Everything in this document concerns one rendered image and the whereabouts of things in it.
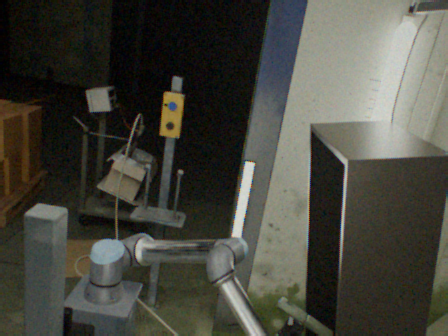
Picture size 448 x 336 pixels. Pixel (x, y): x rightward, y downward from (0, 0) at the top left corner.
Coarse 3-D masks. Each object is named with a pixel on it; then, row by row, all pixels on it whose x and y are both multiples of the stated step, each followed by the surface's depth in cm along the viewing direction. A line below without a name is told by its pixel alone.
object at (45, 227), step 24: (24, 216) 68; (48, 216) 68; (24, 240) 70; (48, 240) 69; (24, 264) 71; (48, 264) 71; (24, 288) 72; (48, 288) 72; (24, 312) 74; (48, 312) 74
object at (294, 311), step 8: (280, 304) 219; (288, 304) 219; (288, 312) 220; (296, 312) 218; (304, 312) 221; (296, 320) 220; (304, 320) 219; (312, 320) 220; (280, 328) 230; (312, 328) 220; (320, 328) 219
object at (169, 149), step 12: (180, 84) 268; (168, 144) 281; (168, 156) 284; (168, 168) 287; (168, 180) 290; (168, 192) 293; (168, 204) 301; (156, 228) 303; (156, 264) 313; (156, 276) 316; (156, 288) 320; (156, 300) 328
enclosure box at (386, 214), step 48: (336, 144) 164; (384, 144) 162; (432, 144) 160; (336, 192) 214; (384, 192) 150; (432, 192) 152; (336, 240) 224; (384, 240) 157; (432, 240) 159; (336, 288) 235; (384, 288) 165; (432, 288) 167
